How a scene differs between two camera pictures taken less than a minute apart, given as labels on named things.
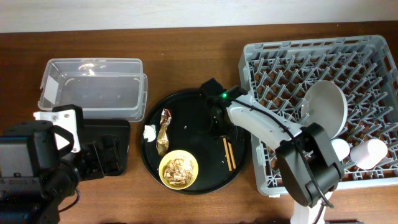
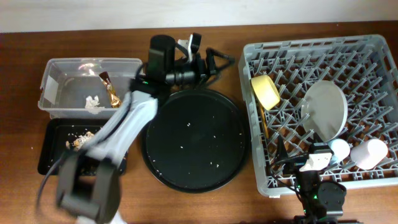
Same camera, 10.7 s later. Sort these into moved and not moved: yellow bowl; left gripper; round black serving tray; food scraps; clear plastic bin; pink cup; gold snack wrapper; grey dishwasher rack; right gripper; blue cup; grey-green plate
Moved: yellow bowl; gold snack wrapper; food scraps; left gripper; right gripper
Not moved: grey-green plate; pink cup; blue cup; clear plastic bin; grey dishwasher rack; round black serving tray
